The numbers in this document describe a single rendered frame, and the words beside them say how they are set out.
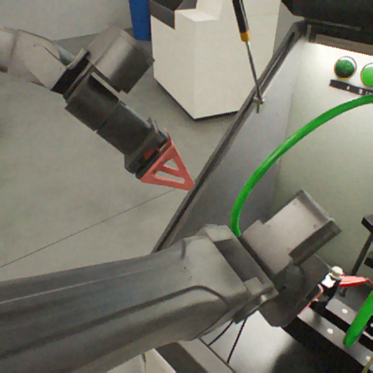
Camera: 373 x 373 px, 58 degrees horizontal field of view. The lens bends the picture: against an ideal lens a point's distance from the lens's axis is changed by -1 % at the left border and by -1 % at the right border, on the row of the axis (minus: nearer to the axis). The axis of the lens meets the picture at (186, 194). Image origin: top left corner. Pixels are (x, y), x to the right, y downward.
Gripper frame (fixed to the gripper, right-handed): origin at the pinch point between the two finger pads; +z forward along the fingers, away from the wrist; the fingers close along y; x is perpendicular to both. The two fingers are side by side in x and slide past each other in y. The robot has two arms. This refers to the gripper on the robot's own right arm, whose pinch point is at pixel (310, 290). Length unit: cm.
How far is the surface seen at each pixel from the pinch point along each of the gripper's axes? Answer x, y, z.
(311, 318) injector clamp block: 4.1, -8.2, 24.4
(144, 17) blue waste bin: 580, 85, 204
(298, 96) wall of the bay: 41, 29, 19
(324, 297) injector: 3.7, -2.5, 19.4
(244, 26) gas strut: 36.3, 26.8, -11.1
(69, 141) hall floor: 285, -84, 88
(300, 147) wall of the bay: 38, 20, 29
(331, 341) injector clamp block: -1.6, -8.4, 24.4
